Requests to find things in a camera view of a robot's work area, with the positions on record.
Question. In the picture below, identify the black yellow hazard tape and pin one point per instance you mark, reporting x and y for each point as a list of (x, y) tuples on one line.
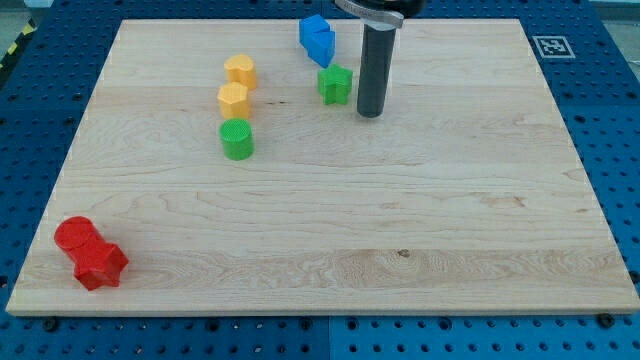
[(18, 46)]

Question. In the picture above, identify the red star block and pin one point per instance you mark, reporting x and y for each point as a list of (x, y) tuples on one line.
[(97, 266)]

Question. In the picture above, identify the green star block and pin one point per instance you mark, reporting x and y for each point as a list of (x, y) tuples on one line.
[(334, 84)]

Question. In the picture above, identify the blue moon block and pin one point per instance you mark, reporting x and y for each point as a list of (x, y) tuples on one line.
[(320, 47)]

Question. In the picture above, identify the white fiducial marker tag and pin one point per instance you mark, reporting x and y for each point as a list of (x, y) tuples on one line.
[(553, 47)]

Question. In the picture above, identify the yellow heart block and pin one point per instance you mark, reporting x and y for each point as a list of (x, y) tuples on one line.
[(241, 68)]

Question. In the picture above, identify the black mount with grey clamp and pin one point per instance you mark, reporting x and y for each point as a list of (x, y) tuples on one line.
[(382, 14)]

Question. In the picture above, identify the wooden board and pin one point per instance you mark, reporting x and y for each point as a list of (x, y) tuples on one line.
[(466, 196)]

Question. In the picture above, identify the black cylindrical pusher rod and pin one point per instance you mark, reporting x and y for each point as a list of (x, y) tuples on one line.
[(376, 57)]

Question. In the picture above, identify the red cylinder block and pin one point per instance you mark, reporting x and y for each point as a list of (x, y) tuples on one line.
[(78, 238)]

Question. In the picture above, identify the green cylinder block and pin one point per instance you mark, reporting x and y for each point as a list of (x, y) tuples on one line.
[(237, 139)]

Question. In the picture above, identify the yellow hexagon block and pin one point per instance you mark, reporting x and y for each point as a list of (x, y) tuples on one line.
[(233, 99)]

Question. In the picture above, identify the blue cube block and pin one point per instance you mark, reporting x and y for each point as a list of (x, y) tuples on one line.
[(311, 25)]

